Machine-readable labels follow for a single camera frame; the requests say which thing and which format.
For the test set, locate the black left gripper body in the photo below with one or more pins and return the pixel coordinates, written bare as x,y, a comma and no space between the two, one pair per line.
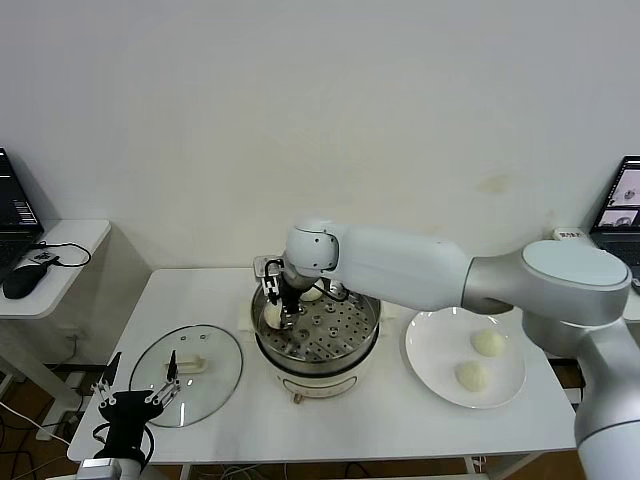
127,415

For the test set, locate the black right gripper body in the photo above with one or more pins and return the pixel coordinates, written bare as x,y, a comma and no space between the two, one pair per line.
296,285

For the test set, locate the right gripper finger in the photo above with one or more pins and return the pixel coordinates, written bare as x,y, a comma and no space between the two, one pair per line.
291,314
272,287

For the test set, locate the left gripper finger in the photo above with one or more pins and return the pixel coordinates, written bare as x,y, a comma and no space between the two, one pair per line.
172,367
110,372

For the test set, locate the white steamed baozi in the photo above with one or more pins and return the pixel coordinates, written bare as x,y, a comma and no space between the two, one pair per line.
489,343
272,317
472,376
312,295

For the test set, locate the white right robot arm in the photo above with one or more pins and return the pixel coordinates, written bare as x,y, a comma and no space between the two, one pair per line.
400,265

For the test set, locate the perforated stainless steamer basket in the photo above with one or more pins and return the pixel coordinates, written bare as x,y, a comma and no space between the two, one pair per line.
350,325

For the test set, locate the steel steamer pot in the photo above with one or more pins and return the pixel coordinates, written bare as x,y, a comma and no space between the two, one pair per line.
320,387

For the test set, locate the black computer mouse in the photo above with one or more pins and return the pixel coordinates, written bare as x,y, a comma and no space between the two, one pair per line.
22,282

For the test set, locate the small black usb hub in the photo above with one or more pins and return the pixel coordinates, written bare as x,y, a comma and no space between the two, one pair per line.
44,257

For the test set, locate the white side desk rounded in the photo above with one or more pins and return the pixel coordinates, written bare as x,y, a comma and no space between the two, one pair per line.
75,240

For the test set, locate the white round plate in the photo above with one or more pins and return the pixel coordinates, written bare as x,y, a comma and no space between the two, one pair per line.
440,360

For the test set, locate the black laptop dark screen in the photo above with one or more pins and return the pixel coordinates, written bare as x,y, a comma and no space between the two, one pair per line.
15,210

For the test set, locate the grey laptop image windows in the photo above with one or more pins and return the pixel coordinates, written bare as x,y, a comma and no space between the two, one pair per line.
620,200

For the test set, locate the white side desk labelled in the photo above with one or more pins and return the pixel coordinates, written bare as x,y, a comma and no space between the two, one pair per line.
634,305

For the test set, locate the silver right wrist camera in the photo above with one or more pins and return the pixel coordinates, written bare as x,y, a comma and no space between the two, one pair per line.
260,267

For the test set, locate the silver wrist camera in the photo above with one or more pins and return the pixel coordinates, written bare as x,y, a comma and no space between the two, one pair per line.
260,267
97,465

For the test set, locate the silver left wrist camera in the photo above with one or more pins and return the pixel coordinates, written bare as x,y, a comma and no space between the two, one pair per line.
97,465

